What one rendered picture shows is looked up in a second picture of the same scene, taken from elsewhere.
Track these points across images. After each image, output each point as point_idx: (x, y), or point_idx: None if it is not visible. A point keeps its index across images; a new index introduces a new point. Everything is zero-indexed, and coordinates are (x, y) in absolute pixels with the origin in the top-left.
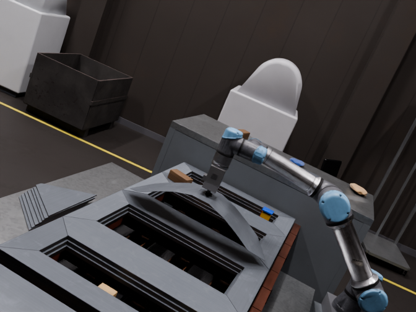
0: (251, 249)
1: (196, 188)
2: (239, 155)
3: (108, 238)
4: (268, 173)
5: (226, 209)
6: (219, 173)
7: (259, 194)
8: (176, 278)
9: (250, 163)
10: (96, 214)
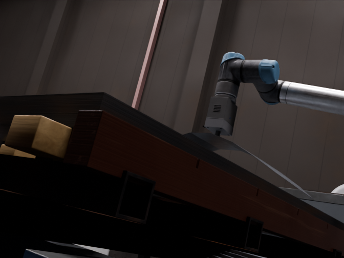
0: (281, 176)
1: (203, 144)
2: (244, 77)
3: None
4: (331, 200)
5: (241, 148)
6: (222, 102)
7: None
8: None
9: (305, 195)
10: None
